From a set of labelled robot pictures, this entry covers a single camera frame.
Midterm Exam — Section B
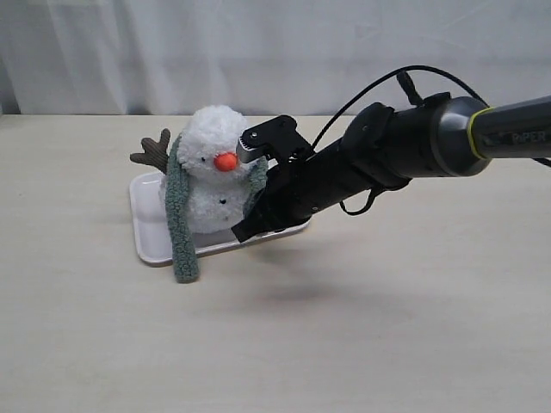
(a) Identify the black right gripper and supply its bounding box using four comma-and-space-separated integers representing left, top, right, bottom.
232, 92, 451, 243

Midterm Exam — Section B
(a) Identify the white plush snowman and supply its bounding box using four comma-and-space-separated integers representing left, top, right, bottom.
129, 105, 268, 234

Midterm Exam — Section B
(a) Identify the green knitted scarf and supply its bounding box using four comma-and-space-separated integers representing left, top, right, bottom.
159, 133, 268, 284

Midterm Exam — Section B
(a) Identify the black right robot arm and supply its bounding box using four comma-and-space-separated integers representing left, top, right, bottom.
232, 93, 550, 242

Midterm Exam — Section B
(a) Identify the white rectangular plastic tray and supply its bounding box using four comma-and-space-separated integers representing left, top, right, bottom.
128, 172, 310, 266

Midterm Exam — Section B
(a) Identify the white curtain backdrop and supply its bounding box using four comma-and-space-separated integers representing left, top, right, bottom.
1, 1, 550, 115

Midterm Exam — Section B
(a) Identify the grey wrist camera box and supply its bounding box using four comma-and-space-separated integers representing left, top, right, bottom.
236, 114, 314, 163

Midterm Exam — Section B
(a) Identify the black camera cable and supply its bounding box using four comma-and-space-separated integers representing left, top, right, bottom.
310, 65, 551, 216

